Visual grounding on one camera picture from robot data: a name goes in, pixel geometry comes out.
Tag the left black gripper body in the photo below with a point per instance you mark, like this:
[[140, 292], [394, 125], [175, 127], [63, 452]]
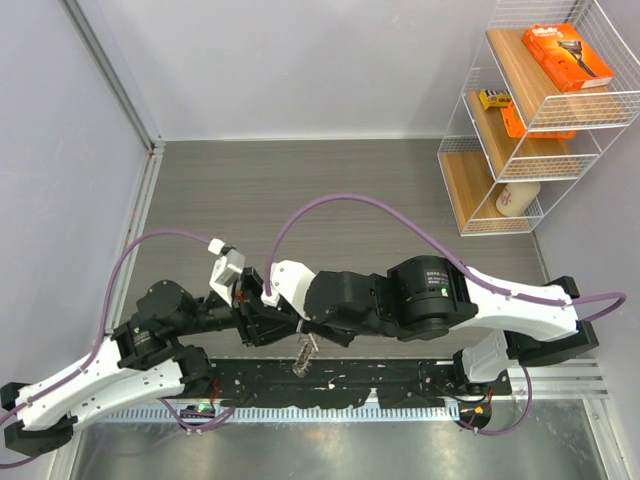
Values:
[[244, 307]]

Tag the orange razor box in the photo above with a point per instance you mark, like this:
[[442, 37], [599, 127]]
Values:
[[570, 62]]

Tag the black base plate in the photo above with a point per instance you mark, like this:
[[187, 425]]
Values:
[[340, 383]]

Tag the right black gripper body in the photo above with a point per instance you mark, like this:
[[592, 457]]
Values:
[[337, 336]]

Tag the cream bottle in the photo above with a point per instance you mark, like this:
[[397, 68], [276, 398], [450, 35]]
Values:
[[516, 197]]

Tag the white slotted cable duct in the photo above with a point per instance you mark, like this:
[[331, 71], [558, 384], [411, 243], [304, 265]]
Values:
[[369, 412]]

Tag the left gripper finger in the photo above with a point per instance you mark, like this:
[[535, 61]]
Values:
[[263, 334], [282, 314]]

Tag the orange snack pack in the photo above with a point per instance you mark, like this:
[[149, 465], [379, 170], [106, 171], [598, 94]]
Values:
[[516, 128]]

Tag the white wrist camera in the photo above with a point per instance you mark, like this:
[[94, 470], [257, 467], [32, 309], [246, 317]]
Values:
[[289, 281], [227, 269]]

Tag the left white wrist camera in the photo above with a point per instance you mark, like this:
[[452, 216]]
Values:
[[227, 269]]

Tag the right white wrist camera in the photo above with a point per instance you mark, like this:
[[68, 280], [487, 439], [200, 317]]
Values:
[[289, 281]]

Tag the metal disc with keyrings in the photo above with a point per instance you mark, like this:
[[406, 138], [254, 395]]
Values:
[[302, 362]]

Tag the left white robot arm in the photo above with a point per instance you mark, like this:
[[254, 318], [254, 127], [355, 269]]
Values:
[[143, 358]]

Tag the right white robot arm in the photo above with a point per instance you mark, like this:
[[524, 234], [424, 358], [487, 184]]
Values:
[[427, 297]]

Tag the white wire shelf rack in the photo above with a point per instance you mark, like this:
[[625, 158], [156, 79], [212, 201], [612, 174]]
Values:
[[515, 145]]

